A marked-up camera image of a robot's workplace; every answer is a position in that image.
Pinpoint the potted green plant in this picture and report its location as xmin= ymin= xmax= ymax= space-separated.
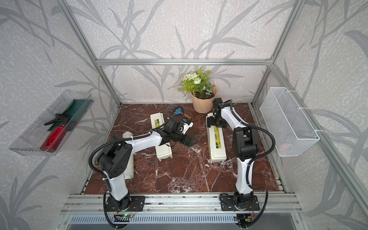
xmin=178 ymin=67 xmax=217 ymax=114

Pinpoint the red spray bottle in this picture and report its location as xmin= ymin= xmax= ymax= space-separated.
xmin=40 ymin=124 xmax=67 ymax=153

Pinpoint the clear plastic wall tray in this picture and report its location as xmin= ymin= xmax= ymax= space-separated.
xmin=9 ymin=90 xmax=94 ymax=156

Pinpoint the blue garden hand rake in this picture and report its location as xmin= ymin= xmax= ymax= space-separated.
xmin=172 ymin=106 xmax=192 ymax=119

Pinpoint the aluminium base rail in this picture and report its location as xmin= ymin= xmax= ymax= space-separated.
xmin=60 ymin=192 xmax=302 ymax=215

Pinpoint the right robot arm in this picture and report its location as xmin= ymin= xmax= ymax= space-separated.
xmin=207 ymin=98 xmax=276 ymax=212

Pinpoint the white wrap dispenser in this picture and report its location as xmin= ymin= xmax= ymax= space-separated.
xmin=149 ymin=112 xmax=173 ymax=162
xmin=206 ymin=113 xmax=227 ymax=163

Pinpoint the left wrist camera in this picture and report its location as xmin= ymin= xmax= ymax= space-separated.
xmin=182 ymin=122 xmax=193 ymax=134

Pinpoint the left plastic wrap roll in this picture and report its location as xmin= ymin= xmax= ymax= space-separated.
xmin=122 ymin=131 xmax=134 ymax=180

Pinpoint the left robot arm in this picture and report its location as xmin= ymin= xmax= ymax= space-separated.
xmin=88 ymin=106 xmax=195 ymax=211

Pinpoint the white wire mesh basket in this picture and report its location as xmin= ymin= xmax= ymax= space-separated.
xmin=260 ymin=87 xmax=320 ymax=157

